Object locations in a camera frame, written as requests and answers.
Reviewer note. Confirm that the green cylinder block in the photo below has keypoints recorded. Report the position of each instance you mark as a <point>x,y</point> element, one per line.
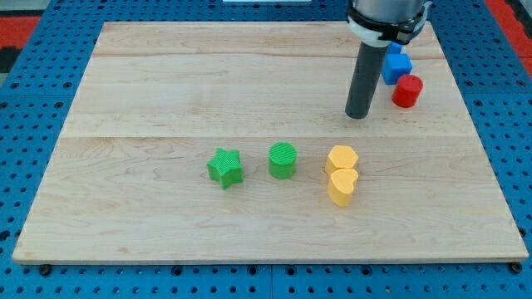
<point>282,160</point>

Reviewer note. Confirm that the green star block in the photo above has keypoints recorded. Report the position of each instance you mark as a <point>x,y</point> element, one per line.
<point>225,167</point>

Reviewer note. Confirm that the yellow hexagon block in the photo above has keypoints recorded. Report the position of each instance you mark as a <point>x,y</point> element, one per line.
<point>341,157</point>

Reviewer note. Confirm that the yellow heart block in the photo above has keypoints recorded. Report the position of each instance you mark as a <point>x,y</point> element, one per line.
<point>342,185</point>

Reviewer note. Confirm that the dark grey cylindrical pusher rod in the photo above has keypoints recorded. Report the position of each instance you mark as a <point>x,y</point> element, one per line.
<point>364,80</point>

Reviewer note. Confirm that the light wooden board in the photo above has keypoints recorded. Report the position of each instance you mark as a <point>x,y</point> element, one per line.
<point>128,184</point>

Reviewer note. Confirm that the red cylinder block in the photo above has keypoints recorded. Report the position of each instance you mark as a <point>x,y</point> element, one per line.
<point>407,91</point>

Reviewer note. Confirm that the blue cube block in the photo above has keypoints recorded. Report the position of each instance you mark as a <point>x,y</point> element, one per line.
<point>395,66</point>

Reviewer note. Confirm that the small blue block behind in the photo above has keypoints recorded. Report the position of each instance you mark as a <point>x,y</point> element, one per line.
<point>394,48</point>

